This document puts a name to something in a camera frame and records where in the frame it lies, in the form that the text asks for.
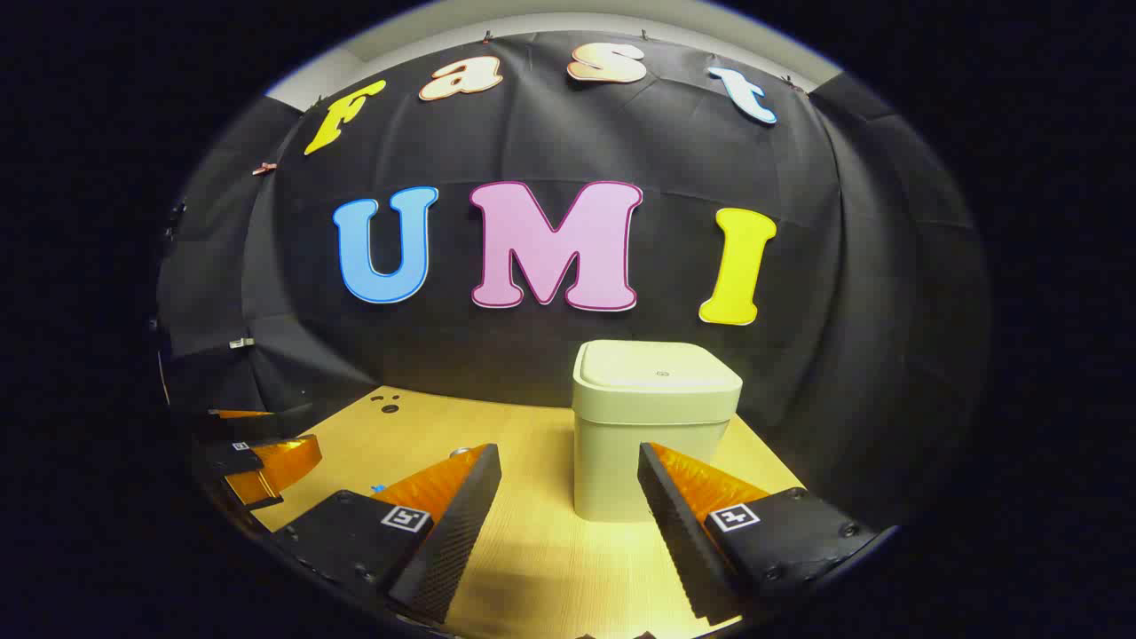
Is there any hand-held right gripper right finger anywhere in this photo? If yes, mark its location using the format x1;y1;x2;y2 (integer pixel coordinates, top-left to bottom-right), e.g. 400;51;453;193
637;442;880;627

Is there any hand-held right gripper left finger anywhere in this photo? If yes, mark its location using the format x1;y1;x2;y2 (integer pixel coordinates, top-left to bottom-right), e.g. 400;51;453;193
271;442;502;624

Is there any pale green desktop garbage bin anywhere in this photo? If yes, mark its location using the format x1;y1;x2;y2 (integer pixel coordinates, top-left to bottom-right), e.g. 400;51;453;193
571;340;744;523

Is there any black backdrop cloth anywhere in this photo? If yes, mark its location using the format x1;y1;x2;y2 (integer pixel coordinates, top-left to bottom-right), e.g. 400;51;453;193
155;31;990;533

